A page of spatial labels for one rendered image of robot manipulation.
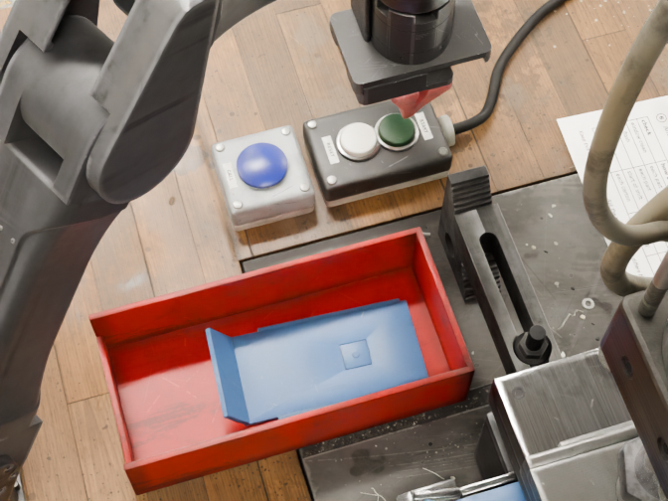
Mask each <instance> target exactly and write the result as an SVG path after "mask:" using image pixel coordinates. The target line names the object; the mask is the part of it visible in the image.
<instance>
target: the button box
mask: <svg viewBox="0 0 668 501"><path fill-rule="evenodd" d="M565 1H567V0H549V1H548V2H546V3H545V4H544V5H542V6H541V7H540V8H539V9H538V10H537V11H536V12H534V13H533V14H532V15H531V16H530V17H529V19H528V20H527V21H526V22H525V23H524V24H523V25H522V27H521V28H520V29H519V30H518V31H517V33H516V34H515V35H514V36H513V38H512V39H511V40H510V42H509V43H508V44H507V46H506V47H505V49H504V50H503V52H502V53H501V55H500V57H499V58H498V60H497V62H496V64H495V66H494V69H493V71H492V74H491V78H490V84H489V90H488V93H487V97H486V100H485V103H484V105H483V107H482V109H481V111H480V112H479V113H478V114H477V115H475V116H473V117H471V118H469V119H466V120H463V121H460V122H457V123H453V124H452V122H451V120H450V118H449V116H448V115H442V116H440V117H439V118H437V117H436V115H435V112H434V110H433V107H432V105H431V103H430V102H429V103H427V104H426V105H425V106H423V107H422V108H421V109H420V110H419V111H418V112H416V113H415V114H414V115H413V116H412V117H410V119H411V120H412V121H413V123H414V125H415V128H416V131H415V137H414V139H413V141H412V142H411V143H409V144H407V145H405V146H402V147H393V146H390V145H388V144H386V143H384V142H383V141H382V140H381V138H380V135H379V124H380V122H381V120H382V119H383V118H384V117H385V116H387V115H389V114H392V113H401V112H400V109H399V107H398V106H396V105H395V104H394V103H392V101H391V100H390V99H389V100H386V101H382V102H378V103H374V104H370V105H366V106H362V107H358V108H354V109H350V110H346V111H342V112H338V113H334V114H330V115H326V116H322V117H318V118H314V119H310V120H306V121H304V123H303V138H304V146H305V149H306V152H307V154H308V157H309V160H310V163H311V166H312V169H313V172H314V175H315V178H316V180H317V183H318V186H319V189H320V192H321V195H322V198H323V201H324V204H325V205H326V207H334V206H338V205H342V204H346V203H350V202H354V201H357V200H361V199H365V198H369V197H373V196H376V195H380V194H384V193H388V192H392V191H396V190H399V189H403V188H406V187H410V186H414V185H418V184H421V183H425V182H429V181H433V180H437V179H440V178H444V177H447V175H448V174H449V169H450V167H451V161H452V154H451V151H450V149H449V147H450V146H453V145H454V144H455V134H459V133H462V132H465V131H468V130H471V129H473V128H475V127H477V126H479V125H481V124H482V123H484V122H485V121H486V120H487V119H488V118H489V117H490V115H491V114H492V112H493V110H494V107H495V105H496V101H497V98H498V93H499V88H500V82H501V78H502V75H503V72H504V70H505V68H506V66H507V64H508V62H509V61H510V59H511V57H512V56H513V54H514V53H515V51H516V50H517V49H518V47H519V46H520V45H521V43H522V42H523V41H524V39H525V38H526V37H527V36H528V34H529V33H530V32H531V31H532V30H533V28H534V27H535V26H536V25H537V24H538V23H539V22H540V21H541V20H542V19H543V18H544V17H545V16H546V15H547V14H549V13H550V12H551V11H552V10H554V9H555V8H556V7H558V6H559V5H561V4H562V3H564V2H565ZM352 123H364V124H367V125H369V126H370V127H372V128H373V129H374V131H375V132H376V135H377V145H376V148H375V150H374V151H373V152H372V153H370V154H369V155H366V156H363V157H355V156H351V155H349V154H347V153H346V152H344V151H343V149H342V148H341V146H340V135H341V132H342V130H343V129H344V128H345V127H346V126H348V125H350V124H352Z"/></svg>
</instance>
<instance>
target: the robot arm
mask: <svg viewBox="0 0 668 501"><path fill-rule="evenodd" d="M112 1H113V2H114V4H115V5H116V6H117V7H118V8H119V9H120V10H121V11H122V12H123V13H124V14H125V15H126V16H128V17H127V19H126V21H125V23H124V25H123V27H122V29H121V31H120V33H119V35H118V37H117V39H116V41H115V43H114V42H113V41H112V40H111V39H110V38H108V37H107V36H106V34H105V33H104V32H103V31H102V30H101V29H99V28H98V27H97V20H98V10H99V0H15V2H14V4H13V7H12V9H11V11H10V13H9V16H8V18H7V20H6V22H5V24H4V27H3V29H2V31H1V33H0V501H27V499H26V494H25V489H24V484H23V479H22V473H21V467H22V466H23V464H24V462H25V461H26V459H27V457H28V454H29V452H30V450H31V448H32V445H33V443H34V441H35V439H36V437H37V434H38V432H39V430H40V428H41V425H42V423H43V421H42V420H41V419H40V418H39V417H38V416H37V415H36V412H37V410H38V408H39V405H40V401H41V384H42V380H43V376H44V372H45V368H46V365H47V361H48V358H49V355H50V352H51V350H52V347H53V344H54V342H55V339H56V337H57V335H58V332H59V330H60V328H61V326H62V323H63V321H64V319H65V316H66V314H67V312H68V309H69V307H70V305H71V303H72V300H73V298H74V296H75V293H76V291H77V289H78V286H79V284H80V282H81V279H82V277H83V275H84V271H85V269H86V267H87V265H88V262H89V260H90V258H91V256H92V254H93V252H94V251H95V249H96V247H97V245H98V243H99V242H100V240H101V238H102V237H103V235H104V234H105V232H106V231H107V229H108V228H109V226H110V225H111V224H112V222H113V221H114V220H115V218H116V217H117V216H118V215H119V213H120V212H121V211H122V210H125V209H126V208H127V206H128V204H129V202H130V201H133V200H135V199H137V198H139V197H141V196H143V195H145V194H146V193H148V192H149V191H151V190H152V189H154V188H155V187H156V186H157V185H158V184H160V183H161V182H162V181H163V180H164V179H165V178H166V177H167V176H168V175H169V174H170V173H171V172H172V171H173V169H174V168H175V167H176V166H177V165H178V163H179V162H180V160H181V159H182V157H183V156H184V154H185V153H186V151H187V149H188V147H189V145H190V143H191V140H192V138H193V135H194V131H195V126H196V121H197V115H198V110H199V105H200V100H201V94H202V89H203V84H204V79H205V73H206V68H207V63H208V58H209V54H210V48H212V47H213V44H214V42H215V41H216V40H217V39H219V38H220V37H221V36H222V35H223V34H225V33H226V32H227V31H228V30H230V29H231V28H232V27H233V26H235V25H236V24H237V23H238V22H240V21H241V20H242V19H244V18H245V17H247V16H249V15H250V14H252V13H254V12H255V11H257V10H259V9H261V8H263V7H264V6H266V5H268V4H270V3H272V2H274V1H276V0H112ZM351 8H352V9H348V10H344V11H340V12H336V13H333V14H332V15H331V17H330V32H331V35H332V37H333V40H334V43H335V45H336V46H338V47H339V50H340V53H341V55H342V58H343V61H344V63H345V66H346V69H347V77H348V80H349V83H350V85H351V88H352V90H353V92H354V93H355V96H356V98H357V100H358V102H359V103H360V104H363V105H369V104H372V103H376V102H380V101H384V100H388V99H390V100H391V101H392V103H394V104H395V105H396V106H398V107H399V109H400V112H401V114H402V117H403V118H404V119H406V118H408V117H412V116H413V115H414V114H415V113H416V112H418V111H419V110H420V109H421V108H422V107H423V106H425V105H426V104H427V103H429V102H431V101H432V100H434V99H435V98H437V97H438V96H440V95H441V94H443V93H444V92H446V91H448V90H449V89H451V87H452V81H453V71H452V68H451V66H455V65H459V64H462V63H466V62H470V61H474V60H478V59H482V58H483V60H484V62H485V63H487V62H488V61H489V59H490V54H491V48H492V45H491V43H490V40H489V38H488V36H487V34H486V32H485V29H484V27H483V25H482V23H481V20H480V18H479V16H478V14H477V11H476V9H475V7H474V5H473V2H472V0H351Z"/></svg>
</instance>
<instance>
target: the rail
mask: <svg viewBox="0 0 668 501"><path fill-rule="evenodd" d="M516 481H519V480H518V478H517V475H516V473H515V471H512V472H509V473H506V474H502V475H499V476H496V477H492V478H489V479H486V480H482V481H479V482H476V483H472V484H469V485H466V486H462V487H460V493H461V495H460V497H461V498H463V497H466V496H470V495H473V494H476V493H480V492H483V491H486V490H490V489H493V488H496V487H500V486H503V485H506V484H510V483H513V482H516Z"/></svg>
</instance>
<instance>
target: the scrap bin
mask: <svg viewBox="0 0 668 501"><path fill-rule="evenodd" d="M397 298H398V299H399V300H400V301H402V300H406V301H407V304H408V308H409V311H410V315H411V318H412V321H413V325H414V328H415V331H416V334H417V340H418V343H419V347H420V350H421V353H422V357H423V360H424V364H425V367H426V370H427V374H428V378H425V379H422V380H418V381H415V382H411V383H408V384H404V385H400V386H397V387H393V388H390V389H386V390H383V391H379V392H376V393H372V394H370V395H366V396H363V397H359V398H356V399H352V400H349V401H345V402H342V403H338V404H335V405H331V406H328V407H324V408H321V409H317V410H314V411H310V412H307V413H303V414H300V415H296V416H293V417H287V418H283V419H280V420H278V419H275V420H271V421H266V422H262V423H258V424H253V425H249V426H245V425H244V424H242V423H239V422H236V421H233V420H230V419H227V418H224V416H223V411H222V407H221V402H220V397H219V392H218V388H217V383H216V378H215V373H214V368H213V364H212V359H211V354H210V349H209V345H208V340H207V335H206V329H207V328H211V329H214V330H216V331H218V332H221V333H223V334H225V335H227V336H230V337H236V336H240V335H245V334H250V333H253V332H257V328H262V327H267V326H271V325H276V324H281V323H285V322H290V321H295V320H299V319H304V318H309V317H313V316H318V315H323V314H327V313H332V312H336V311H341V310H346V309H350V308H355V307H360V306H364V305H369V304H374V303H378V302H383V301H388V300H392V299H397ZM88 320H89V322H90V324H91V327H92V329H93V332H94V334H95V337H96V341H97V346H98V350H99V354H100V358H101V363H102V366H103V370H104V374H105V379H106V383H107V387H108V391H109V396H110V400H111V404H112V408H113V413H114V417H115V421H116V425H117V430H118V434H119V438H120V442H121V447H122V451H123V455H124V459H125V464H124V465H123V468H124V471H125V473H126V475H127V477H128V479H129V482H130V484H131V486H132V488H133V490H134V492H135V494H136V495H140V494H144V493H147V492H151V491H154V490H158V489H161V488H165V487H168V486H172V485H175V484H178V483H182V482H185V481H189V480H192V479H196V478H199V477H203V476H206V475H210V474H213V473H217V472H220V471H223V470H227V469H230V468H234V467H237V466H241V465H244V464H248V463H251V462H255V461H258V460H262V459H265V458H268V457H272V456H275V455H279V454H282V453H285V452H288V451H292V450H295V449H299V448H302V447H306V446H309V445H312V444H316V443H319V442H323V441H326V440H330V439H333V438H337V437H340V436H344V435H347V434H351V433H354V432H357V431H361V430H364V429H368V428H371V427H375V426H378V425H382V424H385V423H389V422H392V421H396V420H399V419H402V418H408V417H412V416H415V415H419V414H422V413H426V412H429V411H433V410H436V409H440V408H443V407H446V406H450V405H453V404H457V403H460V402H464V401H466V399H467V396H468V392H469V389H470V385H471V382H472V378H473V375H474V371H475V369H474V366H473V364H472V361H471V358H470V356H469V353H468V351H467V348H466V345H465V343H464V340H463V338H462V335H461V332H460V330H459V327H458V324H457V322H456V319H455V317H454V314H453V311H452V309H451V306H450V304H449V301H448V298H447V296H446V293H445V291H444V288H443V285H442V283H441V280H440V277H439V275H438V272H437V270H436V267H435V264H434V262H433V259H432V257H431V254H430V251H429V249H428V246H427V244H426V241H425V238H424V236H423V233H422V230H421V228H420V227H417V228H413V229H410V230H406V231H402V232H398V233H395V234H391V235H387V236H383V237H380V238H376V239H372V240H368V241H365V242H361V243H357V244H353V245H350V246H346V247H342V248H338V249H335V250H329V251H325V252H322V253H318V254H314V255H310V256H307V257H303V258H299V259H295V260H292V261H288V262H284V263H280V264H277V265H273V266H269V267H265V268H262V269H258V270H254V271H250V272H247V273H243V274H239V275H235V276H232V277H228V278H224V279H220V280H217V281H213V282H209V283H205V284H202V285H198V286H194V287H190V288H187V289H183V290H179V291H175V292H172V293H168V294H164V295H160V296H157V297H153V298H149V299H145V300H142V301H138V302H134V303H130V304H127V305H123V306H119V307H115V308H112V309H108V310H104V311H100V312H97V313H94V314H90V315H89V316H88Z"/></svg>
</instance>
